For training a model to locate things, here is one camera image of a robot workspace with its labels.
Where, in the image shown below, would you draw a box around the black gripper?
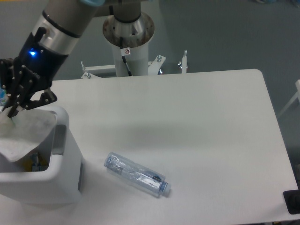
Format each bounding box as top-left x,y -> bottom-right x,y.
0,32 -> 68,117

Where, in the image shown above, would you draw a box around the clear plastic bottle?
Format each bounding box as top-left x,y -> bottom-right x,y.
104,152 -> 171,197

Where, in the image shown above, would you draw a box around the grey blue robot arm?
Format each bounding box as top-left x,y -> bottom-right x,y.
0,0 -> 141,118

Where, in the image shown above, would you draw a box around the yellow blue trash wrappers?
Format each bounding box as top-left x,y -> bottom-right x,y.
22,152 -> 49,172

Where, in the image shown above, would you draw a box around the white trash can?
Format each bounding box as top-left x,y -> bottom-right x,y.
0,106 -> 84,204

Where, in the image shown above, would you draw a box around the blue labelled water bottle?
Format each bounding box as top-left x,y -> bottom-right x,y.
0,88 -> 8,106

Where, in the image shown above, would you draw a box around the black device at table edge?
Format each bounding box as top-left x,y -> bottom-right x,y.
283,189 -> 300,215

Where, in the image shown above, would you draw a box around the black cable on pedestal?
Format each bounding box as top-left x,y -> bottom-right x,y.
119,36 -> 133,77

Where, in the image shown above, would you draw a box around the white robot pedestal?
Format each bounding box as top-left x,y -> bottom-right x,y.
80,13 -> 189,80

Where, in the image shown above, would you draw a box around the white frame at right edge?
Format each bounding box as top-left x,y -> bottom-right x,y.
277,80 -> 300,119

